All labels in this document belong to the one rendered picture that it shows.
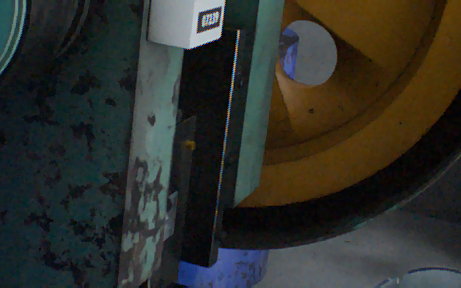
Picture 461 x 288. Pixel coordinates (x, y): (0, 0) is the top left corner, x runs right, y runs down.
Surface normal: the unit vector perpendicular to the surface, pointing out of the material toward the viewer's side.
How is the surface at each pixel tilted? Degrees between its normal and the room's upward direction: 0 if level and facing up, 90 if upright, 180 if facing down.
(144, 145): 90
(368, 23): 90
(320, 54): 90
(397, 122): 90
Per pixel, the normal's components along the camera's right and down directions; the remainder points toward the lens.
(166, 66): 0.93, 0.21
